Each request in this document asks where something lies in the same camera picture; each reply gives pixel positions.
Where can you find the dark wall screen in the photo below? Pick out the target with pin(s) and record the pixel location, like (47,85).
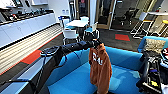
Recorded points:
(18,3)

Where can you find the white kitchen counter cabinets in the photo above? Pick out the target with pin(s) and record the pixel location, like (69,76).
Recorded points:
(26,28)

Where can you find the plain white chair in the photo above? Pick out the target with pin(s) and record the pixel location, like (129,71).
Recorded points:
(70,33)

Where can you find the white bar stool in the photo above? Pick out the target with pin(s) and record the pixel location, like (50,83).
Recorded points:
(141,16)

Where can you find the orange hoodie with white print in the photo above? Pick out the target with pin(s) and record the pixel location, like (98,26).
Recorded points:
(101,70)

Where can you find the white square table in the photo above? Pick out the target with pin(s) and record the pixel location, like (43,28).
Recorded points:
(77,23)

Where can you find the white wall cabinet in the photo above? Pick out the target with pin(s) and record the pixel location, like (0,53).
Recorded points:
(40,2)

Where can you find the black office chair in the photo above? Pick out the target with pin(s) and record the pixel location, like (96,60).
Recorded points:
(130,15)

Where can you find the wide wood framed glass door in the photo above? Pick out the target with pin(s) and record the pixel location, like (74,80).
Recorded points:
(106,13)

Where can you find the blue armchair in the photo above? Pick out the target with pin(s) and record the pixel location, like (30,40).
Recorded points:
(140,45)

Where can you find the black cart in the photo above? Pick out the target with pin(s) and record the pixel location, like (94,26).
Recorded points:
(146,73)

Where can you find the white high table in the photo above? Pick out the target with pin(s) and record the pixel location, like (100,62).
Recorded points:
(158,13)

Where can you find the patterned beige cushion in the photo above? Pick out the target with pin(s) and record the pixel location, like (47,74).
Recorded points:
(155,45)

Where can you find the blue sofa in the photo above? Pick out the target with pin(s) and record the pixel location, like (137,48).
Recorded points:
(76,80)

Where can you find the yellow bar stool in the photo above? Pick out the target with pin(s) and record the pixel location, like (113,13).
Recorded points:
(165,22)

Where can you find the white chair blue seat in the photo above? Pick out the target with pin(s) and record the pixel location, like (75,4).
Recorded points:
(64,20)
(89,30)
(84,18)

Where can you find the narrow wood framed glass door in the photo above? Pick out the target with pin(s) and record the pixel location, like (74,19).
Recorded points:
(82,8)

